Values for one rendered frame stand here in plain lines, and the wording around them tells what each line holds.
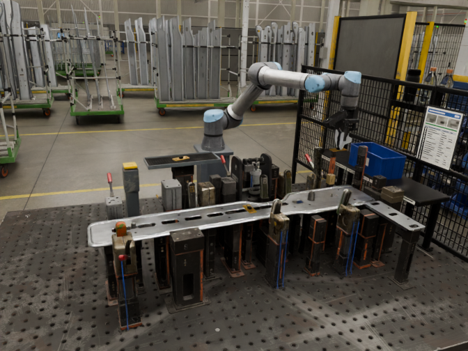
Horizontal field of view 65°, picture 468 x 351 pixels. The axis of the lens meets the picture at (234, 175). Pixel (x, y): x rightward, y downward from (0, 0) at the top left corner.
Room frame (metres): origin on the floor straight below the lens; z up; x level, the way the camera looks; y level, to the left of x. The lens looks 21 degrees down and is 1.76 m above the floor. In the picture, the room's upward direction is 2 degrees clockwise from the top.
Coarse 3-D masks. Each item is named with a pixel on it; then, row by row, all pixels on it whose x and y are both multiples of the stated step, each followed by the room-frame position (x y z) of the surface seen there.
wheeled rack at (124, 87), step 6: (114, 42) 11.05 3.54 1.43; (132, 42) 10.59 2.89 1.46; (138, 42) 10.64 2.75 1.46; (144, 42) 10.67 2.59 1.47; (114, 48) 11.03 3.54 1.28; (120, 60) 11.07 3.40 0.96; (126, 60) 11.12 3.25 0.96; (138, 60) 11.22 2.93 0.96; (126, 84) 10.75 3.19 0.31; (150, 84) 10.75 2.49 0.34; (126, 90) 10.19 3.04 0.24; (132, 90) 10.24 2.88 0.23; (138, 90) 10.29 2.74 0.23; (144, 90) 10.33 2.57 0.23; (150, 90) 10.38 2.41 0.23; (156, 90) 10.43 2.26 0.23
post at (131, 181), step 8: (136, 168) 1.66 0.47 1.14; (128, 176) 1.62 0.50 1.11; (136, 176) 1.64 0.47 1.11; (128, 184) 1.62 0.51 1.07; (136, 184) 1.64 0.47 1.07; (128, 192) 1.63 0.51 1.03; (136, 192) 1.64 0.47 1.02; (128, 200) 1.63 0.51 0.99; (136, 200) 1.64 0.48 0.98; (128, 208) 1.62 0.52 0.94; (136, 208) 1.64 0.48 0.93; (128, 216) 1.62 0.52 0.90
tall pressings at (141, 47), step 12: (132, 36) 10.78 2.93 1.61; (144, 36) 10.85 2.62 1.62; (168, 36) 10.84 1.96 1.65; (132, 48) 10.77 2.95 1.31; (144, 48) 10.88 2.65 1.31; (168, 48) 10.84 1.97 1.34; (132, 60) 10.75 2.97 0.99; (144, 60) 10.85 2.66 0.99; (132, 72) 10.71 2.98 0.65; (144, 72) 10.81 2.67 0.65; (132, 84) 10.69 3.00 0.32; (144, 84) 10.79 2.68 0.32; (156, 84) 10.66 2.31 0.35
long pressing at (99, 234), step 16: (304, 192) 1.77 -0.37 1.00; (320, 192) 1.77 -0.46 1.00; (336, 192) 1.78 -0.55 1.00; (352, 192) 1.79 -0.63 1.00; (192, 208) 1.52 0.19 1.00; (208, 208) 1.54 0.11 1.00; (224, 208) 1.54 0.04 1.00; (240, 208) 1.55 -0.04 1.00; (288, 208) 1.57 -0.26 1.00; (304, 208) 1.57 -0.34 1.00; (320, 208) 1.58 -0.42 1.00; (336, 208) 1.60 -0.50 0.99; (96, 224) 1.35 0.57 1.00; (112, 224) 1.35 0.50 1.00; (128, 224) 1.36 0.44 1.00; (144, 224) 1.37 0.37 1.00; (160, 224) 1.37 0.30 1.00; (176, 224) 1.37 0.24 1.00; (192, 224) 1.38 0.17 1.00; (208, 224) 1.38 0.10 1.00; (224, 224) 1.40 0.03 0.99; (96, 240) 1.22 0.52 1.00
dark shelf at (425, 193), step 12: (324, 156) 2.34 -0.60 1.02; (336, 156) 2.32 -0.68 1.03; (348, 156) 2.33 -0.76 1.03; (348, 168) 2.11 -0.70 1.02; (372, 180) 1.92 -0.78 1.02; (396, 180) 1.91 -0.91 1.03; (408, 180) 1.92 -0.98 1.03; (408, 192) 1.74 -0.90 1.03; (420, 192) 1.75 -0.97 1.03; (432, 192) 1.76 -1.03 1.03; (420, 204) 1.63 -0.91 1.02
